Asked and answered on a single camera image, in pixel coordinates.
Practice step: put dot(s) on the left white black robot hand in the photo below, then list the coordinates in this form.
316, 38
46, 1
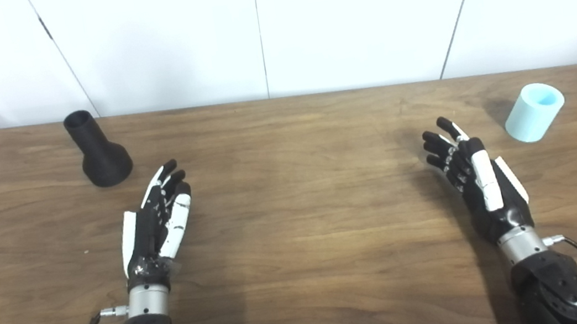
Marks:
150, 233

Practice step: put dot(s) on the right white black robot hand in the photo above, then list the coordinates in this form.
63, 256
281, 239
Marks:
484, 186

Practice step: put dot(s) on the light blue cylinder cup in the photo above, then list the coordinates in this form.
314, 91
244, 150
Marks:
531, 119

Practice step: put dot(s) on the black flared nozzle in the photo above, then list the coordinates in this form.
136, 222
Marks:
101, 156

